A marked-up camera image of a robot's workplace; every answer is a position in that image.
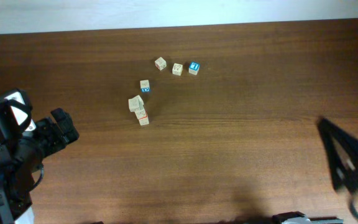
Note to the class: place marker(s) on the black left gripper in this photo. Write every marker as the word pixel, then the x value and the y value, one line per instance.
pixel 63 136

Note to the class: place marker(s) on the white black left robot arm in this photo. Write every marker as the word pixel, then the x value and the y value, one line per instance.
pixel 22 153

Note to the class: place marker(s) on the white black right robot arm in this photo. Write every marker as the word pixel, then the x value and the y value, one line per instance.
pixel 341 150

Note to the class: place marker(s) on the wooden block with shell drawing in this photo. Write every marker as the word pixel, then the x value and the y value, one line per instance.
pixel 140 100

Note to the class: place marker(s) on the wooden block blue number five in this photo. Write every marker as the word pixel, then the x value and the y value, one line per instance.
pixel 145 86

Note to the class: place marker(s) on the wooden block top left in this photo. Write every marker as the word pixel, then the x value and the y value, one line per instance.
pixel 160 63

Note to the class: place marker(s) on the wooden block top middle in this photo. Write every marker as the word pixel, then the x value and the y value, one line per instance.
pixel 177 69

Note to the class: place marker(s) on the wooden block blue top face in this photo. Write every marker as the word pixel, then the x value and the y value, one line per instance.
pixel 194 68

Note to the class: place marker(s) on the black base bracket bottom right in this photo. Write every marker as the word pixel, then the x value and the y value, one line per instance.
pixel 301 218

